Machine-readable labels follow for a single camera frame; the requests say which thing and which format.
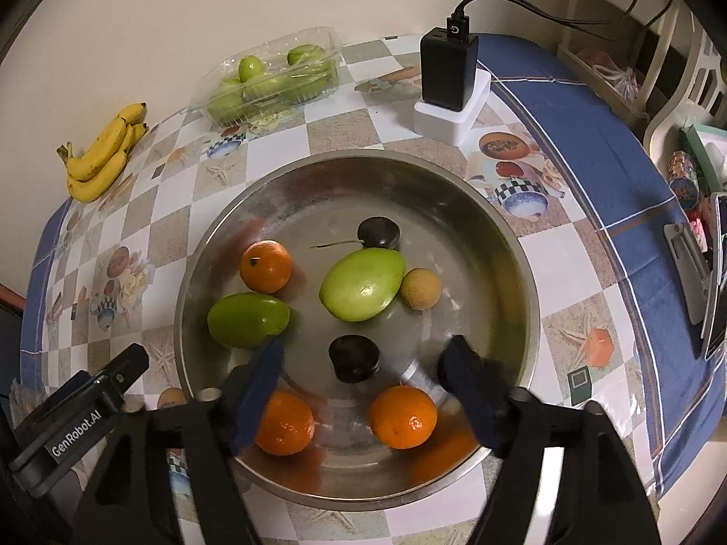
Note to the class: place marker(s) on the large steel bowl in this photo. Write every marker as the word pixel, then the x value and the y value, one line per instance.
pixel 318 198

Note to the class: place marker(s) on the patterned round tin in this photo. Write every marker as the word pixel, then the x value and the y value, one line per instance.
pixel 684 176

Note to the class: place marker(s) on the small tan longan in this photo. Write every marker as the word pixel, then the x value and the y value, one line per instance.
pixel 421 289

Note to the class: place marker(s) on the grey phone stand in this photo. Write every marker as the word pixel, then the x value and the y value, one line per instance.
pixel 681 261

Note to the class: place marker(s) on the green cardboard box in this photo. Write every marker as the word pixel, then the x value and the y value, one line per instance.
pixel 701 136

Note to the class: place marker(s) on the orange tangerine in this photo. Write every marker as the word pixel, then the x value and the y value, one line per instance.
pixel 265 265
pixel 403 417

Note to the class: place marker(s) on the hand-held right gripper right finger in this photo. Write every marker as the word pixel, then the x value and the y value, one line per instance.
pixel 471 391

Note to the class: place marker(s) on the white plastic chair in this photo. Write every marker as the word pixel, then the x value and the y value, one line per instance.
pixel 676 102

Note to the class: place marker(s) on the dark purple plum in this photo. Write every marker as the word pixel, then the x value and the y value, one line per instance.
pixel 377 233
pixel 354 357

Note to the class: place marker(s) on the yellow banana bunch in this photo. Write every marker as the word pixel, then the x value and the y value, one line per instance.
pixel 96 167

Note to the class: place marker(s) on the white wooden shelf rack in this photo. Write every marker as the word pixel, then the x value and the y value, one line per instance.
pixel 573 0

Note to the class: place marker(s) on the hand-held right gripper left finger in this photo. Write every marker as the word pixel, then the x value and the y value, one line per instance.
pixel 258 386

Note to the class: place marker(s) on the crumpled clear plastic bag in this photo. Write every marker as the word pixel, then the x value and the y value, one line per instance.
pixel 616 76

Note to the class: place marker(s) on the black smartphone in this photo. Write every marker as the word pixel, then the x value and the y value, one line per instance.
pixel 720 295

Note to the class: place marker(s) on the small white bottle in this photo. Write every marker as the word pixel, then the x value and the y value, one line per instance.
pixel 718 160

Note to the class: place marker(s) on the light green mango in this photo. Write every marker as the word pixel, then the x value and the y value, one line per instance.
pixel 363 284

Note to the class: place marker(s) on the small yellow-orange citrus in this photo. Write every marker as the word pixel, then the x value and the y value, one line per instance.
pixel 289 426

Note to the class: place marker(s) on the pile of green jujubes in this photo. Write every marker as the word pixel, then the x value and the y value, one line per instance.
pixel 261 88

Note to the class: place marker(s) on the dark green mango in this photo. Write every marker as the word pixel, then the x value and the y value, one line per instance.
pixel 248 319

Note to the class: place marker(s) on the clear plastic clamshell box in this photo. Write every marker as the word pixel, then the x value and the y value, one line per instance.
pixel 332 40

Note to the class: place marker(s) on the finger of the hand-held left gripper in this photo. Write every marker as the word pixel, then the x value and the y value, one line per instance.
pixel 128 366

